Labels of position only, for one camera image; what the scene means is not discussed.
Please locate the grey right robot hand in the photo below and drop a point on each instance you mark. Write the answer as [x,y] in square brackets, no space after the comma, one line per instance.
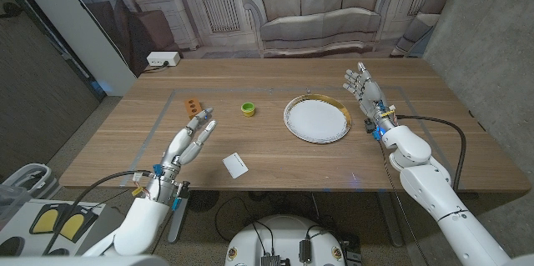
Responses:
[371,93]

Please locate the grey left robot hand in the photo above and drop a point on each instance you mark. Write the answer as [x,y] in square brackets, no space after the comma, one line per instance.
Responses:
[175,153]

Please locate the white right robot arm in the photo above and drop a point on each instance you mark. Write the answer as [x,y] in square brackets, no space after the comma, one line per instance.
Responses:
[429,187]

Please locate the gold-rimmed white paper plate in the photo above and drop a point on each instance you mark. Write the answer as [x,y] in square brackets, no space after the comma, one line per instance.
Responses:
[317,120]

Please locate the white card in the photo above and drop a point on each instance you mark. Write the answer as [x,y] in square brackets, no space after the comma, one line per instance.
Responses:
[235,166]

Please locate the small green cup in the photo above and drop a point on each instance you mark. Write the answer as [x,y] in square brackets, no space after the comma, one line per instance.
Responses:
[248,109]

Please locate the brown wooden block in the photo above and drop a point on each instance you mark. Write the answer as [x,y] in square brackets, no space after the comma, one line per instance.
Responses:
[192,107]

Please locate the black round floor base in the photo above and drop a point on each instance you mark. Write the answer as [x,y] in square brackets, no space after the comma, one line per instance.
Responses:
[203,200]

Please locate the grey table leg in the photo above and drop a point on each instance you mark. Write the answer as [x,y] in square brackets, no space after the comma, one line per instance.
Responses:
[177,228]
[392,224]

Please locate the white power strip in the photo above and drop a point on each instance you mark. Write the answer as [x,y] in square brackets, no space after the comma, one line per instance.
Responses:
[162,58]

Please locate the white floor board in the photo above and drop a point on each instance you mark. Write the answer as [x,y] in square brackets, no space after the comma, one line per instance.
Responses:
[104,224]

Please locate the printed sofa room backdrop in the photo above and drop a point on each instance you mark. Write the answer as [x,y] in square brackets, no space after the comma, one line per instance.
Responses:
[292,7]

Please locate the yellow black foot pedal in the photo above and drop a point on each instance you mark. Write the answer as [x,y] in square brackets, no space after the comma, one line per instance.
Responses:
[45,220]
[75,226]

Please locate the white robot torso base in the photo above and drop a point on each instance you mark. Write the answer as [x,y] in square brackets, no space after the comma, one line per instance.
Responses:
[283,237]

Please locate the black adapter box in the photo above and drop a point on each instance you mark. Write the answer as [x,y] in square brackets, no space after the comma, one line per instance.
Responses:
[305,251]

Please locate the clear plastic box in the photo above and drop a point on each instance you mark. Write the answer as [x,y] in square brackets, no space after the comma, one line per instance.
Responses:
[10,203]

